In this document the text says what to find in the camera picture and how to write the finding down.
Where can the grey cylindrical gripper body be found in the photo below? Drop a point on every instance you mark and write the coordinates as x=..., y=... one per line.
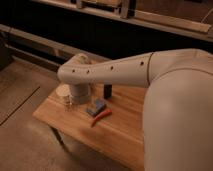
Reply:
x=80, y=94

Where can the black rectangular eraser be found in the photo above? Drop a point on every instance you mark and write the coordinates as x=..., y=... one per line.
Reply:
x=107, y=91

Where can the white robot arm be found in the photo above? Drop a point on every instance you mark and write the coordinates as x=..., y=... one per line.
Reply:
x=178, y=105

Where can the stacked white cups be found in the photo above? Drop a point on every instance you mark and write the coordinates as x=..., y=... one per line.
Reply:
x=63, y=91

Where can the blue sponge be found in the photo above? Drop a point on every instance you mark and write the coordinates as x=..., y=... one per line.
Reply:
x=99, y=105

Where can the wooden table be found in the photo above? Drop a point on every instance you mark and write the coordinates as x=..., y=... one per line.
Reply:
x=118, y=136

